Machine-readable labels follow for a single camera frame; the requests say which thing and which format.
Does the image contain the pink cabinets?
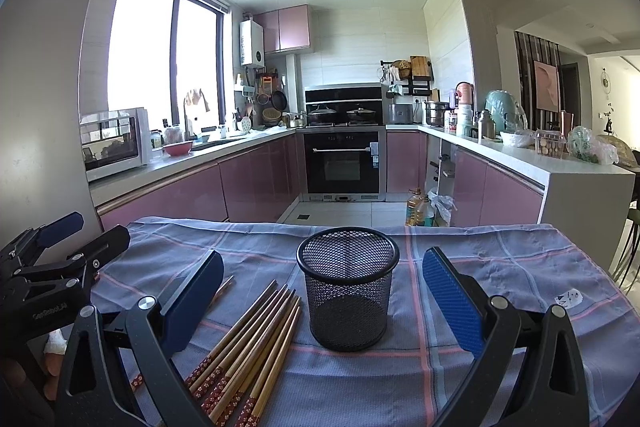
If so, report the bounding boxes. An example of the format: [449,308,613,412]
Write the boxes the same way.
[91,130,304,230]
[386,126,544,227]

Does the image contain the pink thermos jug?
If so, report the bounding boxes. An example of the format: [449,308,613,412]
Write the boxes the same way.
[456,81,474,106]

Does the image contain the pink lower cabinets right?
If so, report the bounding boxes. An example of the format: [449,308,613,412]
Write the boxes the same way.
[386,126,544,227]

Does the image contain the black range hood stove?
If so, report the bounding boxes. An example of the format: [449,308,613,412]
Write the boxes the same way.
[304,83,383,127]

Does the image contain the white microwave oven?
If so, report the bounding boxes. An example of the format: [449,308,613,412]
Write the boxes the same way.
[79,107,152,183]

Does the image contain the kitchen window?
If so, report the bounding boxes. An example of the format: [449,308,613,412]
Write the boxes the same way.
[106,0,224,135]

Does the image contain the black wall spice rack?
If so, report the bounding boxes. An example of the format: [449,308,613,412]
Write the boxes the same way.
[378,55,433,98]

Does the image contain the person's left hand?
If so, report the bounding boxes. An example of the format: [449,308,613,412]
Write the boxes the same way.
[1,329,67,405]

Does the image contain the pink wall picture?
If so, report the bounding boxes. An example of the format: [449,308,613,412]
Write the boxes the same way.
[534,61,560,113]

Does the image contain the pink lower cabinets left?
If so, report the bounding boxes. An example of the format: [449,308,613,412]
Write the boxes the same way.
[91,130,304,230]

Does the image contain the pink upper cabinet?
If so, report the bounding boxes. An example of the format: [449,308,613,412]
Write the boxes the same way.
[254,4,312,55]

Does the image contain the black built-in oven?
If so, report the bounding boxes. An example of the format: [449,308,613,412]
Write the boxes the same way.
[303,128,384,202]

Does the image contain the pink bowl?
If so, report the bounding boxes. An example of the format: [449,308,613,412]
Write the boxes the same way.
[163,141,193,157]

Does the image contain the blue plaid tablecloth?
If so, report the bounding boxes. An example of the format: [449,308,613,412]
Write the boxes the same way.
[89,215,640,427]

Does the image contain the yellow cooking oil bottle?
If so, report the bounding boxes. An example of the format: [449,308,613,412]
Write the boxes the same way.
[406,188,430,227]

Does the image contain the white water heater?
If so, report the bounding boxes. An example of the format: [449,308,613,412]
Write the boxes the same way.
[240,20,265,68]

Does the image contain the white refrigerator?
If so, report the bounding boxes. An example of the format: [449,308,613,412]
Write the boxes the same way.
[1,0,102,262]

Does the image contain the steel stock pot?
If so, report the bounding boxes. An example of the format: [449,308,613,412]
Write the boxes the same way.
[424,101,450,128]

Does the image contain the black mesh utensil cup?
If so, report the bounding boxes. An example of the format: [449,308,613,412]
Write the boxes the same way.
[296,227,399,352]

